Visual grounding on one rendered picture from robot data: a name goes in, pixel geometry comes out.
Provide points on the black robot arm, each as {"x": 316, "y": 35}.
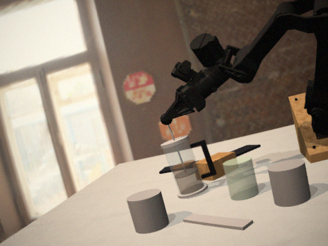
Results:
{"x": 287, "y": 16}

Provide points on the glass french press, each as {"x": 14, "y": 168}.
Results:
{"x": 183, "y": 164}

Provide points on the grey cylinder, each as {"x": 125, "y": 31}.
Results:
{"x": 289, "y": 183}
{"x": 148, "y": 211}

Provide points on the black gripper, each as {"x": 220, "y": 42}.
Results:
{"x": 189, "y": 96}

